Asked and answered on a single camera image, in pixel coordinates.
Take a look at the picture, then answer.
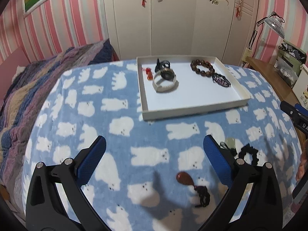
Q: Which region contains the black scrunchie hair tie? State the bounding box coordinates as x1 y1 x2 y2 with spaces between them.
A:
236 143 260 166

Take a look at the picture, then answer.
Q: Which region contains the jade pendant black cord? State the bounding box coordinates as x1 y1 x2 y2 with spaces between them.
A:
219 137 238 154

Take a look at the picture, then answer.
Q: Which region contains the brown pendant black cord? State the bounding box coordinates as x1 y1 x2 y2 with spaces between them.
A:
175 171 212 208

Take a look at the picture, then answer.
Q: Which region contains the black cord bracelet bundle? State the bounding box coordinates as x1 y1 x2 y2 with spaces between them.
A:
211 72 232 88

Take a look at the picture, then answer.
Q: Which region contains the brown wooden bead bracelet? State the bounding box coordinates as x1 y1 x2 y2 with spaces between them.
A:
190 59 216 77

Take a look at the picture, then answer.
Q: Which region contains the watch with grey band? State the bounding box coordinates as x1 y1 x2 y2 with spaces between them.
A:
152 68 178 93

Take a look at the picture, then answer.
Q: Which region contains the black hair claw clip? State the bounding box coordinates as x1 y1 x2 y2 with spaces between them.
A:
155 59 171 73

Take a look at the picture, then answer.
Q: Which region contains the red knot orange gourd charm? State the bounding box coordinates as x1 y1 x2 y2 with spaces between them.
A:
142 67 153 81

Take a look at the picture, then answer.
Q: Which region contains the person's right hand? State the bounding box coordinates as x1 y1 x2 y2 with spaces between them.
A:
295 152 307 182

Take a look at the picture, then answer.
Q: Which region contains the white bear printed box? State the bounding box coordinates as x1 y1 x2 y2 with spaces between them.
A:
292 65 308 110

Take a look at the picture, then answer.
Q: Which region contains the wooden desk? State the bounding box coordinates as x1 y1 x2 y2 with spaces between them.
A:
245 56 308 147

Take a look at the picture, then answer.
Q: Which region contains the green storage bag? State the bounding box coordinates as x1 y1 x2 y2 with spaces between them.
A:
274 40 307 88

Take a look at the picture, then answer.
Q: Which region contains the silver heat lamp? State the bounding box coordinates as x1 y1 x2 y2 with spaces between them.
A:
249 12 285 50

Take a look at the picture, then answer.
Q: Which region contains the striped purple blue quilt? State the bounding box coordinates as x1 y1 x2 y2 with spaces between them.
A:
1 40 114 214

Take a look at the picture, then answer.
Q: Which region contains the blue polar bear blanket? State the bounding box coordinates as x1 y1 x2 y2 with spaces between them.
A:
22 60 302 230

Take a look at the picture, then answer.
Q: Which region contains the white shallow tray box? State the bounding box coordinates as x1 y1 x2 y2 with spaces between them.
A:
136 55 251 121

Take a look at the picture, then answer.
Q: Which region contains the white wardrobe with ornaments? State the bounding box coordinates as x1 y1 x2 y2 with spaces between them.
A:
104 0 259 65

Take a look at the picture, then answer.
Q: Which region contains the wall power socket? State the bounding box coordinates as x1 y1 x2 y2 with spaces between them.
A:
242 48 252 62

